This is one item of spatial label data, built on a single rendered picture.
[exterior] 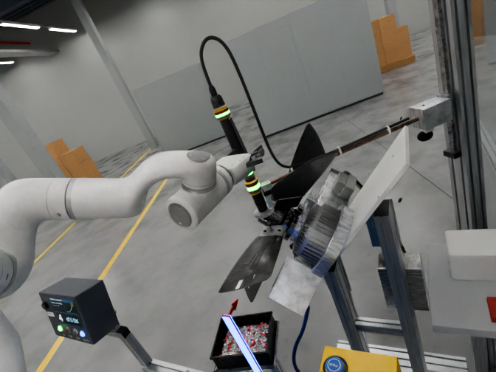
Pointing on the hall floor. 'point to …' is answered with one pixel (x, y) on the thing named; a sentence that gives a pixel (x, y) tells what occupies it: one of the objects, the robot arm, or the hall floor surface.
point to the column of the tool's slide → (464, 122)
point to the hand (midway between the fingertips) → (247, 153)
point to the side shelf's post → (480, 353)
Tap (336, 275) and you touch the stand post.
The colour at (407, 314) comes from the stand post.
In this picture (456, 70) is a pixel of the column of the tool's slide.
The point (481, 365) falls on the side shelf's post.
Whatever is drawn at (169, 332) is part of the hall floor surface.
